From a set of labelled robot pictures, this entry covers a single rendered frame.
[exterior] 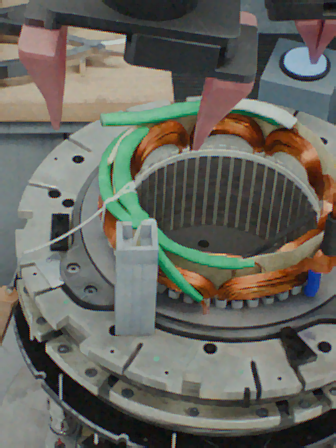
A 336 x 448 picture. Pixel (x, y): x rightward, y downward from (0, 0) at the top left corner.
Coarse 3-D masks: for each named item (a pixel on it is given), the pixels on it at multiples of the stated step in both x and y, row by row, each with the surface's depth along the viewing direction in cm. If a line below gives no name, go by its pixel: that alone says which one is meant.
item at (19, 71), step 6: (6, 60) 111; (12, 60) 111; (18, 60) 111; (0, 66) 110; (6, 66) 110; (12, 66) 110; (18, 66) 111; (0, 72) 111; (6, 72) 111; (12, 72) 111; (18, 72) 111; (24, 72) 111; (0, 78) 111
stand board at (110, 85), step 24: (24, 0) 122; (0, 48) 117; (72, 48) 117; (120, 48) 118; (72, 72) 115; (96, 72) 115; (120, 72) 115; (144, 72) 115; (168, 72) 115; (0, 96) 112; (24, 96) 112; (72, 96) 112; (96, 96) 112; (120, 96) 113; (144, 96) 113; (168, 96) 113; (0, 120) 113; (24, 120) 113; (48, 120) 113; (72, 120) 113; (96, 120) 113
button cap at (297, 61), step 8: (296, 48) 123; (304, 48) 123; (288, 56) 122; (296, 56) 122; (304, 56) 122; (288, 64) 121; (296, 64) 121; (304, 64) 121; (312, 64) 121; (320, 64) 121; (296, 72) 120; (304, 72) 120; (312, 72) 120
